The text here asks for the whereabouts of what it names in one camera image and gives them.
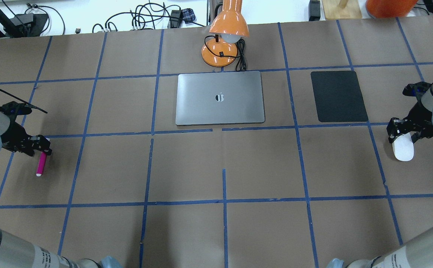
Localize white computer mouse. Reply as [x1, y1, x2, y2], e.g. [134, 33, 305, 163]
[392, 133, 414, 162]

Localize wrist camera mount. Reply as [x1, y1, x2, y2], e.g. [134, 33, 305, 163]
[0, 101, 32, 116]
[402, 82, 432, 97]

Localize orange desk lamp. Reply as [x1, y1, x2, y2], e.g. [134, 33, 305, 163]
[201, 0, 249, 71]

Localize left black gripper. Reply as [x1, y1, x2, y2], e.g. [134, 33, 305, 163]
[1, 122, 53, 157]

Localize pink marker pen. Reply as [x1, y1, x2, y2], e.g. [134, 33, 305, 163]
[35, 151, 48, 177]

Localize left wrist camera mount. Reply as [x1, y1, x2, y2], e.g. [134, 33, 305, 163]
[0, 101, 32, 116]

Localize black power adapter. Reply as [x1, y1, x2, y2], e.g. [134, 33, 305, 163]
[168, 10, 183, 29]

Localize black mousepad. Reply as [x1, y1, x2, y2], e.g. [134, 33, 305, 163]
[310, 71, 368, 122]

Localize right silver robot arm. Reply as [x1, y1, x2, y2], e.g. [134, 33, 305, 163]
[386, 82, 433, 144]

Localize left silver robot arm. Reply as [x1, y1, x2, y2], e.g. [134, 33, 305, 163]
[0, 101, 53, 157]

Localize black cables on floor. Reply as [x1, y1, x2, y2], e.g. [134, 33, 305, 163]
[0, 2, 206, 34]

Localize silver closed laptop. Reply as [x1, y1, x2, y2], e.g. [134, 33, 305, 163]
[175, 71, 265, 126]

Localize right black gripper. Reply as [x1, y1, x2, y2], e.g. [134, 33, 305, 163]
[386, 103, 433, 144]

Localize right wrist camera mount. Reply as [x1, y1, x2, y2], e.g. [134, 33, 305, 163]
[402, 82, 432, 97]

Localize black lamp power cord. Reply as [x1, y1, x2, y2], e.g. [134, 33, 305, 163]
[203, 34, 248, 72]

